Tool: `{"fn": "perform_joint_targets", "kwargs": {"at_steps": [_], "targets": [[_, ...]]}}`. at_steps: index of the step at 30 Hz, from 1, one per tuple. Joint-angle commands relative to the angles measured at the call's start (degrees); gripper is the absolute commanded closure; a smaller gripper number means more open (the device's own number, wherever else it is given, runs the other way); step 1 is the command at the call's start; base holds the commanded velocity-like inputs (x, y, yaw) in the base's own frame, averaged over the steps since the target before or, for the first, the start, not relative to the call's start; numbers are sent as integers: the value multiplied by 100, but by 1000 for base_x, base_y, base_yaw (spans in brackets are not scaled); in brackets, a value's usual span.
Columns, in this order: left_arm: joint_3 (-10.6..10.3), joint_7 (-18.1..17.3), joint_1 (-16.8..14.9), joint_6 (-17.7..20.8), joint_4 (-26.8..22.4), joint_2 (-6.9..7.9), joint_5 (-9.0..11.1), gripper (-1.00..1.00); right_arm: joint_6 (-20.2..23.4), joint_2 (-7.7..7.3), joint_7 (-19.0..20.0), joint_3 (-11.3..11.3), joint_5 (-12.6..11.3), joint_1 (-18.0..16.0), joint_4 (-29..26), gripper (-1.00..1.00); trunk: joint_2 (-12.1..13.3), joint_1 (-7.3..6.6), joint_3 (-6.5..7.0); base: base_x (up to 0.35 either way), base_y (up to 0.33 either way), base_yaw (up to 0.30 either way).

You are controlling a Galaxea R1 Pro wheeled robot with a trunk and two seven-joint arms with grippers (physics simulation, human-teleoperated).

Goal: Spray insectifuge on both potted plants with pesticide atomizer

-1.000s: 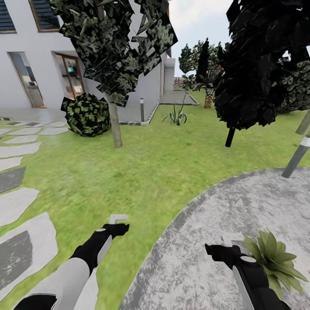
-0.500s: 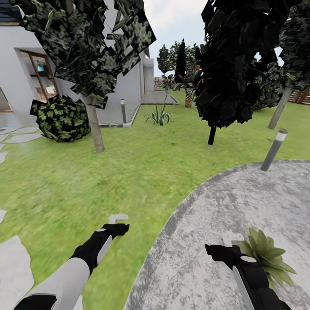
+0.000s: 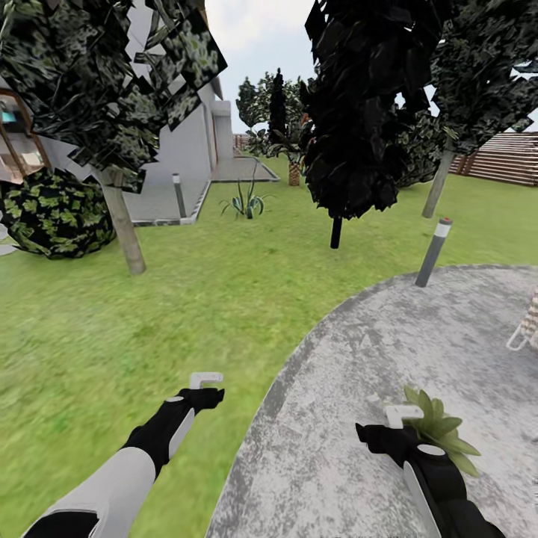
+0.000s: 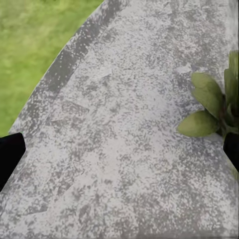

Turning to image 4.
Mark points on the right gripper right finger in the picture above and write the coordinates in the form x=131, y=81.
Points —
x=231, y=148

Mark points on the pot plant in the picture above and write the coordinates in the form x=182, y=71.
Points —
x=219, y=113

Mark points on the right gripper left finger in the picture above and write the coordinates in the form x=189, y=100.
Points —
x=12, y=148

